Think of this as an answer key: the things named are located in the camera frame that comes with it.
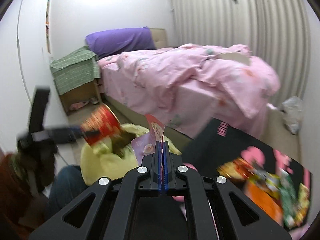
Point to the clear plastic bag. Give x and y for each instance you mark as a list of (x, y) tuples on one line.
[(292, 113)]

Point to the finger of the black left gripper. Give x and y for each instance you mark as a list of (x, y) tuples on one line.
[(65, 134)]

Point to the pink red snack wrapper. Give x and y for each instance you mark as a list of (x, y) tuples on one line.
[(145, 144)]

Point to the black round pink-patterned tablecloth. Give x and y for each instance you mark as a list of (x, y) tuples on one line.
[(225, 185)]

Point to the orange snack bag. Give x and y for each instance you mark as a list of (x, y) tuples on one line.
[(264, 201)]

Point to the green white snack bag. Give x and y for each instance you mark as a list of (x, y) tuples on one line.
[(295, 206)]

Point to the red orange candy wrapper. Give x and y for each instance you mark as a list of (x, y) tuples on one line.
[(236, 170)]

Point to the yellow plastic trash bag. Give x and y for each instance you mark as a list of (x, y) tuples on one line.
[(99, 160)]

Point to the white ribbed curtain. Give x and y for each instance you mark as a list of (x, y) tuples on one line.
[(277, 31)]

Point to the cardboard box nightstand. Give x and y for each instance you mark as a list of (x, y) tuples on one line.
[(79, 94)]

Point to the pink bed duvet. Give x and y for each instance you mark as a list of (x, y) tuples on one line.
[(187, 86)]

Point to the blue jeans leg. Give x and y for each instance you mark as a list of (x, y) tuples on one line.
[(68, 184)]

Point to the green patterned cloth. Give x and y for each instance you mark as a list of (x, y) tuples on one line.
[(75, 69)]

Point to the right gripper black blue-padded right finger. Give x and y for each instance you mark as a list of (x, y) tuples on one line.
[(171, 185)]

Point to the orange sleeve forearm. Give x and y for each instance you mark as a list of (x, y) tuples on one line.
[(21, 212)]

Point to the beige bed headboard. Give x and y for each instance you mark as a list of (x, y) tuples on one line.
[(159, 37)]

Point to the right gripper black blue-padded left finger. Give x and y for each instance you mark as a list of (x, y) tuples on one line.
[(151, 183)]

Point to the purple pillow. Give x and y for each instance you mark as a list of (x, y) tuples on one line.
[(116, 41)]

